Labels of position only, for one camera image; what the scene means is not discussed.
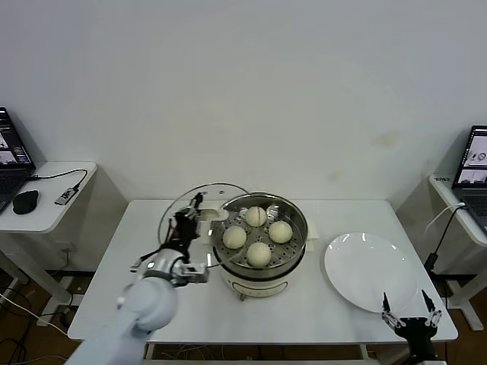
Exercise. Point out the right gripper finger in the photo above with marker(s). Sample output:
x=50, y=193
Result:
x=434, y=313
x=389, y=311

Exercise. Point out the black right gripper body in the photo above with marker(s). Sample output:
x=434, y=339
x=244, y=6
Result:
x=416, y=329

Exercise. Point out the white side table with mouse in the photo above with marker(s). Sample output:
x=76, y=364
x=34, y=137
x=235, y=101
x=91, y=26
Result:
x=45, y=216

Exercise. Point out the dark grey laptop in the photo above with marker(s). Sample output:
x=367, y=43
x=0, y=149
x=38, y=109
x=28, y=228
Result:
x=472, y=197

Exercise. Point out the white wall socket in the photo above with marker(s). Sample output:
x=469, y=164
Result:
x=70, y=249

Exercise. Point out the small printed label sticker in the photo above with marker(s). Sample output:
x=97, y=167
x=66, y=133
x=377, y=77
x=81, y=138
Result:
x=442, y=178

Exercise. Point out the round glass pot lid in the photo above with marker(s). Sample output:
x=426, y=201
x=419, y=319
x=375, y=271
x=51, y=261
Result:
x=213, y=213

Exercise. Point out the perforated steel steamer basket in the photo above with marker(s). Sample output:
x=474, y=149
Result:
x=289, y=216

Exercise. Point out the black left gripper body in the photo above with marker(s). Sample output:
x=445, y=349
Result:
x=186, y=232

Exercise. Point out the black computer mouse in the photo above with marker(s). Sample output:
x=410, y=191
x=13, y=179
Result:
x=26, y=201

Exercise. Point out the white steamed baozi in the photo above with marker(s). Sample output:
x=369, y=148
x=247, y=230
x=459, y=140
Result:
x=280, y=232
x=255, y=216
x=234, y=237
x=259, y=254

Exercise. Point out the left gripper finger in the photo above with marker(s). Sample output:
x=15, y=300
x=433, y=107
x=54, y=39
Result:
x=198, y=202
x=186, y=213

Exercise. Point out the black laptop with mouse beside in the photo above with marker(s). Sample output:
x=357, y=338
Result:
x=11, y=178

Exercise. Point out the grey usb hub dongle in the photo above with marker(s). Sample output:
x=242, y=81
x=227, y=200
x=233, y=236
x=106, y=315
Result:
x=67, y=195

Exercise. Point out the cream electric cooker base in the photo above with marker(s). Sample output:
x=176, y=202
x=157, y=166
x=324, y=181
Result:
x=258, y=283

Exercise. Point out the large white round plate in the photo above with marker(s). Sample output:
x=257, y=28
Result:
x=369, y=273

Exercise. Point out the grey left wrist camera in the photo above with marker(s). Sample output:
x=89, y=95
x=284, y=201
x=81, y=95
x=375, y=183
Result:
x=192, y=273

